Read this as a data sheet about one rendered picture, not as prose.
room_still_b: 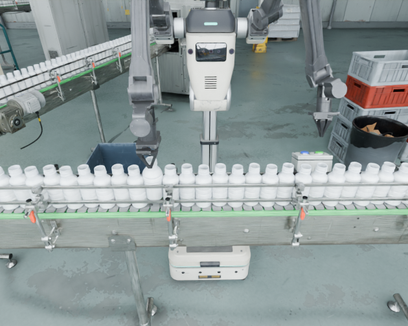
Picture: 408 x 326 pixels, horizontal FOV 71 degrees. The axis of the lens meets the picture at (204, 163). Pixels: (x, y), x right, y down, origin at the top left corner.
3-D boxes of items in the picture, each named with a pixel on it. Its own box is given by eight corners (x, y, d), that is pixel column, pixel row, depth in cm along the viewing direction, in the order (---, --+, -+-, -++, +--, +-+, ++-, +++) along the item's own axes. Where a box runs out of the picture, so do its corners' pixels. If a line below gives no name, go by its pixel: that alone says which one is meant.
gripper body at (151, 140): (135, 150, 88) (132, 129, 84) (141, 135, 97) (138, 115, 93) (157, 150, 88) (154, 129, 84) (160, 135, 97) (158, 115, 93)
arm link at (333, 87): (324, 63, 110) (304, 75, 110) (341, 59, 98) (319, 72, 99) (335, 91, 113) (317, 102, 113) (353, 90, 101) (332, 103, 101)
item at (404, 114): (356, 130, 283) (363, 109, 270) (335, 114, 317) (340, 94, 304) (412, 126, 290) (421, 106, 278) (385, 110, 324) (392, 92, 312)
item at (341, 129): (350, 149, 295) (355, 130, 283) (330, 131, 329) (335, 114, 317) (403, 145, 301) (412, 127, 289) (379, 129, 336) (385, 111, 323)
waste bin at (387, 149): (346, 198, 262) (368, 138, 228) (328, 171, 300) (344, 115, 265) (394, 198, 263) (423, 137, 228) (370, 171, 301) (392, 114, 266)
